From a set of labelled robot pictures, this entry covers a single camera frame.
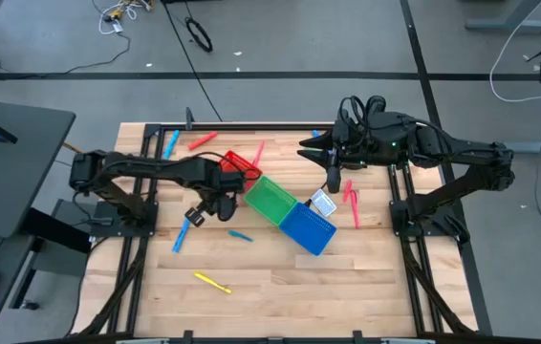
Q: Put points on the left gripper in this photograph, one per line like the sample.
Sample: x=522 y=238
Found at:
x=225 y=203

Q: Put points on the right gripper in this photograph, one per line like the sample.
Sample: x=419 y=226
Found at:
x=352 y=143

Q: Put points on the teal marker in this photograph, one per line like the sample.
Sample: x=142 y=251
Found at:
x=240 y=235

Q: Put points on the pink marker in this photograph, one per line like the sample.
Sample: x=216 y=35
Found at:
x=347 y=191
x=258 y=153
x=355 y=210

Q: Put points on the red marker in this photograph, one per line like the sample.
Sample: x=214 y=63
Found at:
x=202 y=141

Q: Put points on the yellow marker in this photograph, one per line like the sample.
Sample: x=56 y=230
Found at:
x=212 y=282

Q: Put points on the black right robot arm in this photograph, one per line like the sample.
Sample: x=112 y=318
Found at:
x=466 y=145

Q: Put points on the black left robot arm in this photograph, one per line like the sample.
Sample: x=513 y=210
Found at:
x=156 y=167

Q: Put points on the red plastic basket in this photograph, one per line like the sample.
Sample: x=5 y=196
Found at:
x=244 y=165

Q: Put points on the green plastic basket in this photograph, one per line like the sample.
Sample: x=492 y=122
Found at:
x=270 y=200

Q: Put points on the light blue marker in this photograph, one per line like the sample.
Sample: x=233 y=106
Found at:
x=171 y=144
x=180 y=236

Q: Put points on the blue plastic basket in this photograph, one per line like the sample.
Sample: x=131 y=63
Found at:
x=308 y=229

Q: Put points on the black table clamp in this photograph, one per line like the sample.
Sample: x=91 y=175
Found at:
x=188 y=118
x=357 y=337
x=188 y=337

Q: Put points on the grey desk base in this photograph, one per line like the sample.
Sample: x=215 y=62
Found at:
x=62 y=260

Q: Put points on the black desk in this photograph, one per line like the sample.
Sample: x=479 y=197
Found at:
x=12 y=167

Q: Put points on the grey desk foot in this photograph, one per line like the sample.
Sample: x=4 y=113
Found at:
x=509 y=25
x=538 y=147

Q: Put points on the black aluminium table frame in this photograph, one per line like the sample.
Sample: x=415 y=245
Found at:
x=280 y=126

